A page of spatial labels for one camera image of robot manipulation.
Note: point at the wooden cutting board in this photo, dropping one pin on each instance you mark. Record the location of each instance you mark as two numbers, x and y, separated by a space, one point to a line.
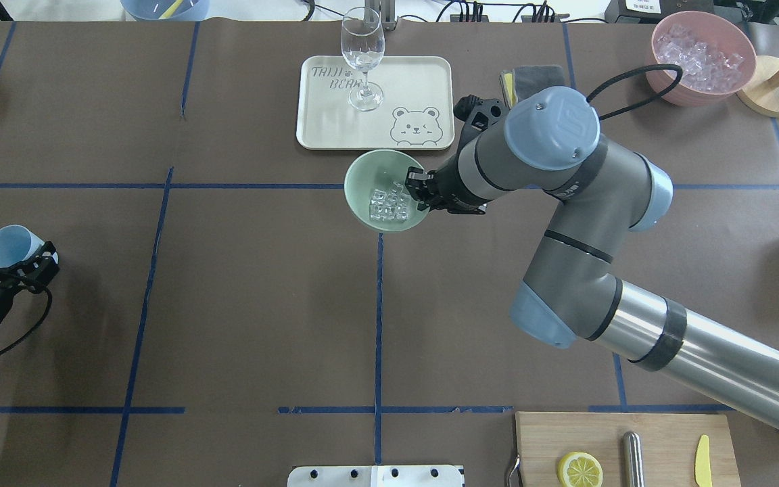
668 445

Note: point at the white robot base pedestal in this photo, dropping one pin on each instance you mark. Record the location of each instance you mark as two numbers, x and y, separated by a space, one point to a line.
377 475

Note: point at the mint green bowl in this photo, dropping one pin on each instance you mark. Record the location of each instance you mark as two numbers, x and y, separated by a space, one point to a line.
374 169

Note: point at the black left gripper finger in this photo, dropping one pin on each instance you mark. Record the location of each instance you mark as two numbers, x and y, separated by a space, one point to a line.
44 263

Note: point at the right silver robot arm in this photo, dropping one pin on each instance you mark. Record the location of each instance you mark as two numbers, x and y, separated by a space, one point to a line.
604 193

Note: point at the clear ice cubes in cup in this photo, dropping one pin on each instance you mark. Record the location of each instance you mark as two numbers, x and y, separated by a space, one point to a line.
390 203

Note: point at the half lemon slice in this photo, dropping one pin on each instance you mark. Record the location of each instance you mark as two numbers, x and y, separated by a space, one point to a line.
578 468

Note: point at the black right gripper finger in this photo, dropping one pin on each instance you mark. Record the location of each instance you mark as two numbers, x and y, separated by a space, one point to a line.
420 181
425 199

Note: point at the blue bowl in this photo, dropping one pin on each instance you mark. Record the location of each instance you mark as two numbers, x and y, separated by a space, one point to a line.
167 11

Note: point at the yellow plastic knife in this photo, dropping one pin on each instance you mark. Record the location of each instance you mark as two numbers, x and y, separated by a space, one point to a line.
702 462

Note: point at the pink bowl with ice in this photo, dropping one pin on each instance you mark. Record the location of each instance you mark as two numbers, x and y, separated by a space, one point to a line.
715 56

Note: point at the light blue cup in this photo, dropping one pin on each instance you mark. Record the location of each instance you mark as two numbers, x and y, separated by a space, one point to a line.
18 244

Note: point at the clear wine glass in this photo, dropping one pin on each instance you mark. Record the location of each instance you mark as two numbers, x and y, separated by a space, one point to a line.
362 44

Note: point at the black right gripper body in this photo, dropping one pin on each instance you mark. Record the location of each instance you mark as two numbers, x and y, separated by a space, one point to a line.
449 187

